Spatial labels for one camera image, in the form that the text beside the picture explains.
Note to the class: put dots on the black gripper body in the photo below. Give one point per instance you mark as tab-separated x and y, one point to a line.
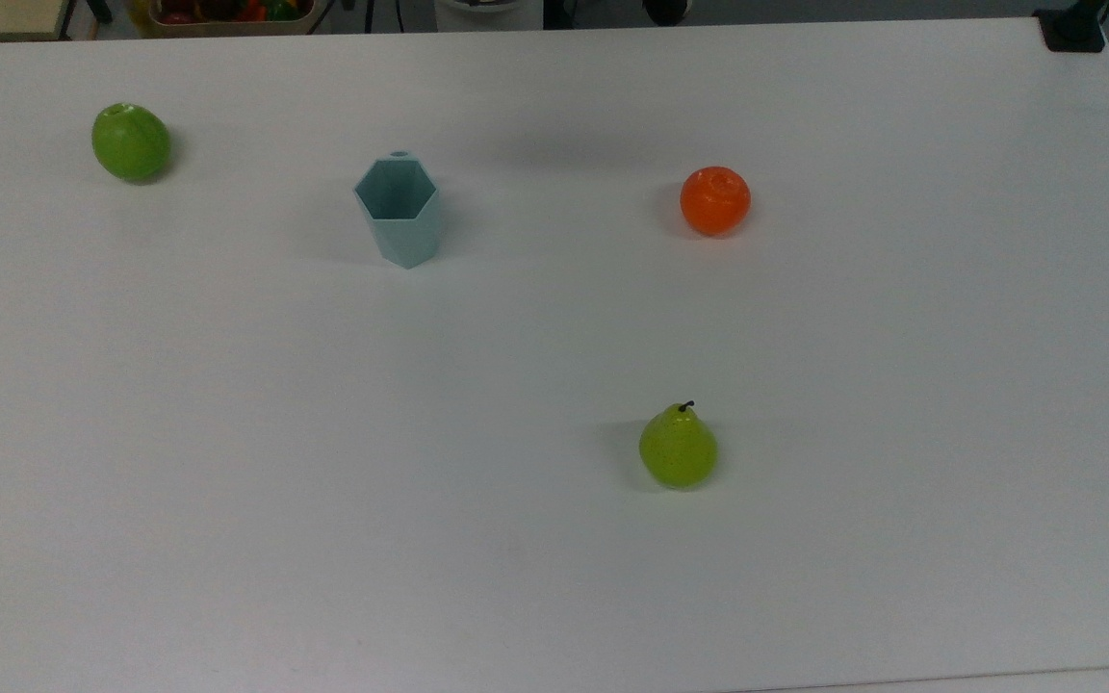
667	10

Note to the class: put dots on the light blue hexagonal mug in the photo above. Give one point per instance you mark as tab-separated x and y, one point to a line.
405	231

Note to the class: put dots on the orange toy tangerine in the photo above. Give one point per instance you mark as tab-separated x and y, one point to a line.
714	202

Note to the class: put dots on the tan basket of toy food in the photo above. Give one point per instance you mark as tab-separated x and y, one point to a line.
227	31

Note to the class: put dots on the green toy pear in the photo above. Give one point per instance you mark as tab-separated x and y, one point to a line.
678	452

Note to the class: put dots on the green toy apple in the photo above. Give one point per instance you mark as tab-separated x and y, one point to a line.
131	144

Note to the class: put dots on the black mount base plate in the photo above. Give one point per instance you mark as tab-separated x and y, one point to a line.
1070	34

